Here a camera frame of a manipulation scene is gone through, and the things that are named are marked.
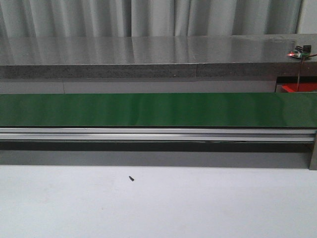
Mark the green conveyor belt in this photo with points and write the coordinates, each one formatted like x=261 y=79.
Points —
x=160 y=110

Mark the grey stone back bench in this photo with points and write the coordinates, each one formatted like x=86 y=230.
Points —
x=155 y=57

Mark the red plastic bin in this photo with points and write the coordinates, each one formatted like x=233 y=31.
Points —
x=302 y=87

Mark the small green circuit board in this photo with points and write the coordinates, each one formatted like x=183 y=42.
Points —
x=301 y=52

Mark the grey conveyor support leg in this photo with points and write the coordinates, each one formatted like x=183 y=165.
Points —
x=313 y=162

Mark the grey curtain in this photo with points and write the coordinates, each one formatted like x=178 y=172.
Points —
x=136 y=18

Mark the aluminium conveyor side rail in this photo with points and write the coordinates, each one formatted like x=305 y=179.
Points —
x=164 y=134

